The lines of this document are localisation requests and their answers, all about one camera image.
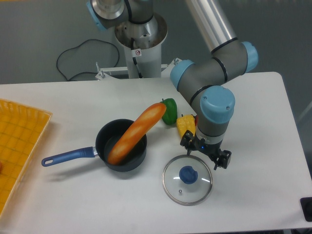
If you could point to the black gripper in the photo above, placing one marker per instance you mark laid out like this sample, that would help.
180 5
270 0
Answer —
220 158

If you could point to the glass pot lid blue knob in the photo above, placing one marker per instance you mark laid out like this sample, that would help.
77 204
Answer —
187 180

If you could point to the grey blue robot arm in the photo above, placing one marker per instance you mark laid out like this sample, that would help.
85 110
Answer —
200 85

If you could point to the yellow toy bell pepper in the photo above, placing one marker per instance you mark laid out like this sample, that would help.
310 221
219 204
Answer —
184 123

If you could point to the green toy bell pepper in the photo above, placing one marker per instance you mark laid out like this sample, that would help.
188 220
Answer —
170 116

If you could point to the orange toy baguette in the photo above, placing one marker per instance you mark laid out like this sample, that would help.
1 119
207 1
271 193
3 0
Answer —
135 133

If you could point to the black object at table corner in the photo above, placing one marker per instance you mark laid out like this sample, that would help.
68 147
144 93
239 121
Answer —
306 204

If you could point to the yellow woven plastic tray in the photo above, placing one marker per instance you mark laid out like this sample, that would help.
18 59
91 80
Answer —
21 128

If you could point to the dark pot with blue handle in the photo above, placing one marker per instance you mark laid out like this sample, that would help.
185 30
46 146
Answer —
107 137

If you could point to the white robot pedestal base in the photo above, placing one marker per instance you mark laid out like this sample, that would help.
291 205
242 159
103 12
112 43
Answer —
142 44

